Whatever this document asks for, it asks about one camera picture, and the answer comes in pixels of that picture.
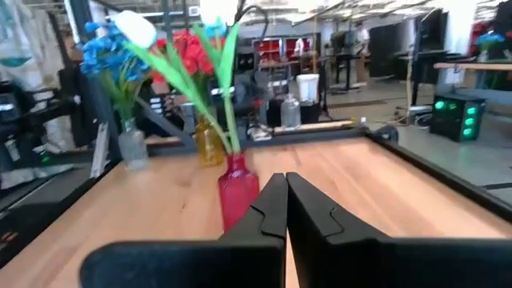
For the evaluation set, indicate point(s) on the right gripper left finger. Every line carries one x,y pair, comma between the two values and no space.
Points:
240,264

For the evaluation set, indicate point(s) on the blue frame wooden workbench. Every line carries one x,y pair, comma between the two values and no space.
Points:
472,66

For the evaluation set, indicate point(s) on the red storage shelf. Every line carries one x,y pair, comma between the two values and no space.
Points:
301,47
269,50

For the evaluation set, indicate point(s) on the black box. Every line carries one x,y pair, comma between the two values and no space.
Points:
310,113

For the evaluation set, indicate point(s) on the yellow ribbed glass vase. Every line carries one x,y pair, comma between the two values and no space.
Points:
208,146

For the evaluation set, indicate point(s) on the blue flowers in vase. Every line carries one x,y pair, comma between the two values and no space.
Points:
490,40

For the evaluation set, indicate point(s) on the computer tower green fans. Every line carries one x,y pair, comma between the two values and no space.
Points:
458,118

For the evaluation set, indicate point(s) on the red ribbed glass vase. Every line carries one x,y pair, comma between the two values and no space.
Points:
236,192

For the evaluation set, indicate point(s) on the white plastic bin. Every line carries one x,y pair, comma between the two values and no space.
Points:
308,86

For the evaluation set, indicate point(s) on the clear ribbed glass vase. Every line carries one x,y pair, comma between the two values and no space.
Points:
133,148
290,114

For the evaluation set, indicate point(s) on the black standing desk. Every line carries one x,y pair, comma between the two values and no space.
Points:
348,60

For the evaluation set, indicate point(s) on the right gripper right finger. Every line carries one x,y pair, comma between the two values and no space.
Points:
380,264

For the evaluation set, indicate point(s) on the black aluminium table frame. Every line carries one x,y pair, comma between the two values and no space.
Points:
440,176

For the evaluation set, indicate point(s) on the person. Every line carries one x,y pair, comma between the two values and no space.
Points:
362,38

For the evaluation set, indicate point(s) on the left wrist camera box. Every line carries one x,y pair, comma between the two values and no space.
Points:
245,62

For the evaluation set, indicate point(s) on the black partition panel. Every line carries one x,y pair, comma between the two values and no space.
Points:
386,46

